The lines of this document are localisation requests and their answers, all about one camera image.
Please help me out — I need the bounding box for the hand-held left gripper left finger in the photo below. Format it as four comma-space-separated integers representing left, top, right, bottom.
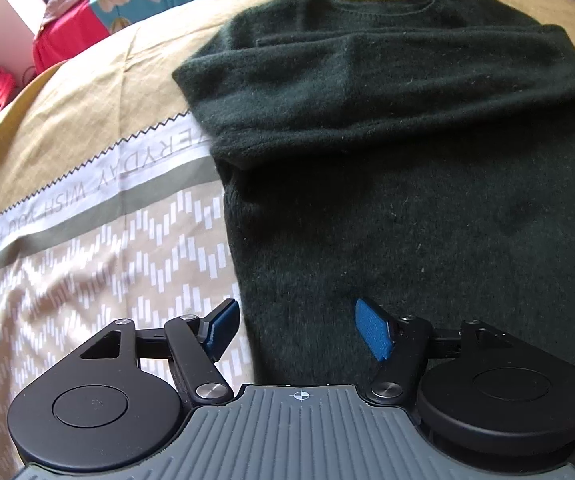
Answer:
80, 298, 241, 405

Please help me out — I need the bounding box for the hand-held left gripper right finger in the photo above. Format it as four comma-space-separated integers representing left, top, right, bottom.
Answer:
355, 298, 512, 404

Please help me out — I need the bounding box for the dark green knit sweater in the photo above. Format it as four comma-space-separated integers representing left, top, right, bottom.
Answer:
172, 0, 575, 392

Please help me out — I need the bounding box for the yellow patterned bed sheet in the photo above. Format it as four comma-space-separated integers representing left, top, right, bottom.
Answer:
0, 0, 575, 480

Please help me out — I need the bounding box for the red cloth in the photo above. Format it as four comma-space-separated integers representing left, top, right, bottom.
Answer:
32, 0, 114, 75

